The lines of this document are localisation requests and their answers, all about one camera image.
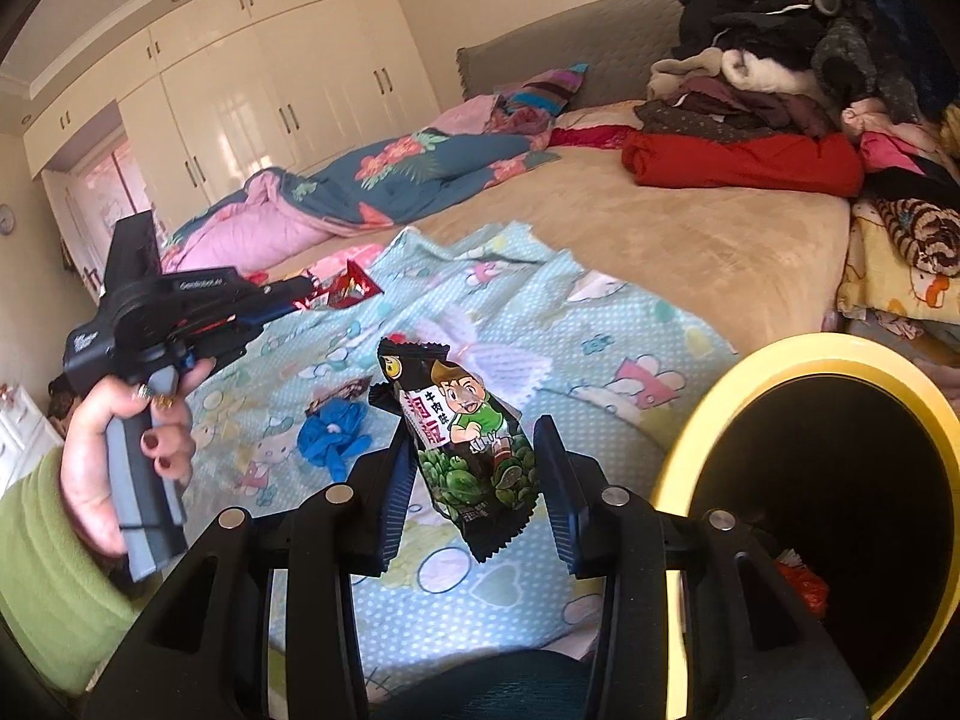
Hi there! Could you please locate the pile of dark clothes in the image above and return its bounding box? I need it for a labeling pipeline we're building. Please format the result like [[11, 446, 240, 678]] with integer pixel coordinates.
[[636, 0, 960, 158]]

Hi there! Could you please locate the dark red foil packet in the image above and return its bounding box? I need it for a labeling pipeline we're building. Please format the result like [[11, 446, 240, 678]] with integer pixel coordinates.
[[296, 259, 383, 310]]

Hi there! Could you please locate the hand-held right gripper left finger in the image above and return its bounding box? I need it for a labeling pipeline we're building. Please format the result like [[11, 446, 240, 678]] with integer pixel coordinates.
[[82, 420, 421, 720]]

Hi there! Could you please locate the red folded cloth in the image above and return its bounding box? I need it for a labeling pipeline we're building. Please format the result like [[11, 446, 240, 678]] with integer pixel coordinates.
[[621, 131, 865, 197]]

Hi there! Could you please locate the pink cloth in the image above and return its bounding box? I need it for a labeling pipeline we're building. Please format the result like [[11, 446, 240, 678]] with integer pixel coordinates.
[[840, 101, 960, 173]]

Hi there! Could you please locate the striped pillow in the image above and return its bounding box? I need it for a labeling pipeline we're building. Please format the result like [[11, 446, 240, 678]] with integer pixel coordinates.
[[491, 64, 590, 117]]

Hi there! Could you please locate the yellow bin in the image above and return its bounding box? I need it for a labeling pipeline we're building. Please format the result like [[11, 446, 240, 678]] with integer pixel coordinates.
[[651, 334, 960, 720]]

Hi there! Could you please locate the person's left hand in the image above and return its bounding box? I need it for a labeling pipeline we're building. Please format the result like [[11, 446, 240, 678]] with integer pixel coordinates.
[[60, 358, 218, 557]]

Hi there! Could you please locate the black and green snack packet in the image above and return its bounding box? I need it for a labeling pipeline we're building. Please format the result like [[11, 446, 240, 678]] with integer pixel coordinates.
[[369, 336, 542, 563]]

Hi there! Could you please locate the blue rubber glove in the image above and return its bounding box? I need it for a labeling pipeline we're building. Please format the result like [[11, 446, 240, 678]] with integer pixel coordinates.
[[298, 399, 370, 481]]

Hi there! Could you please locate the red plastic bag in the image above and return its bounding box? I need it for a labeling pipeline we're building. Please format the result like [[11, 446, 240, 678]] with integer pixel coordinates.
[[776, 551, 830, 616]]

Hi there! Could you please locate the cream wardrobe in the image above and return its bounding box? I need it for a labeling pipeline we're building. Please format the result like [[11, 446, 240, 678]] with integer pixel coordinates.
[[22, 0, 442, 203]]

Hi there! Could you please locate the beige bed sheet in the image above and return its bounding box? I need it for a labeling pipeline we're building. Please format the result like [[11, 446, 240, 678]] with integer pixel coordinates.
[[262, 101, 852, 361]]

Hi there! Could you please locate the pink curtained door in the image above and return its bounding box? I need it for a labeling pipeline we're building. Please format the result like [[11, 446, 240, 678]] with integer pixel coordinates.
[[41, 150, 155, 293]]

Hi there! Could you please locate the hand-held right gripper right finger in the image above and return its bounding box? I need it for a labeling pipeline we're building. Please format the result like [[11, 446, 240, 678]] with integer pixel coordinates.
[[529, 420, 875, 720]]

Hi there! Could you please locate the red lace cloth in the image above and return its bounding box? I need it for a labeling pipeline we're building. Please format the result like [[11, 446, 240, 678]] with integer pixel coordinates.
[[547, 124, 638, 151]]

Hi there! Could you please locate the white foam mesh net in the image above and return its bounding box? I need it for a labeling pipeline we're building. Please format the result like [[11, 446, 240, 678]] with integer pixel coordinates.
[[412, 319, 545, 406]]

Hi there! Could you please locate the blue and pink floral quilt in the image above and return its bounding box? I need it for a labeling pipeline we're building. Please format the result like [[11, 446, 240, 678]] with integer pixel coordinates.
[[161, 90, 563, 271]]

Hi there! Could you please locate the white dresser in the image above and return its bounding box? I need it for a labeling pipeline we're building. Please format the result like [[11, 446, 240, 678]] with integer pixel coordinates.
[[0, 386, 65, 496]]

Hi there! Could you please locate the grey padded headboard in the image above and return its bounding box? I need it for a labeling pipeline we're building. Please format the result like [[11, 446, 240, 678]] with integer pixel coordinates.
[[457, 0, 687, 106]]

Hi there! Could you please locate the light blue cartoon printed blanket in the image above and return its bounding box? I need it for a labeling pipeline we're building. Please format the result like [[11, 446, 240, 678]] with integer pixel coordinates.
[[161, 223, 740, 706]]

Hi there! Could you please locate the yellow cartoon blanket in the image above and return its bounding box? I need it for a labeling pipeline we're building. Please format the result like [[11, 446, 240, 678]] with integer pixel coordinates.
[[836, 199, 960, 327]]

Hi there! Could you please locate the person's green-sleeved left forearm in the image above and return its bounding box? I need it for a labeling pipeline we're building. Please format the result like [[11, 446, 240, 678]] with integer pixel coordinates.
[[0, 446, 147, 695]]

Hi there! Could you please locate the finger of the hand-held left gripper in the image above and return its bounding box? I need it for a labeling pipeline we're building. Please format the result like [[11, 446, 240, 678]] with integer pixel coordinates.
[[237, 275, 317, 303], [190, 298, 302, 354]]

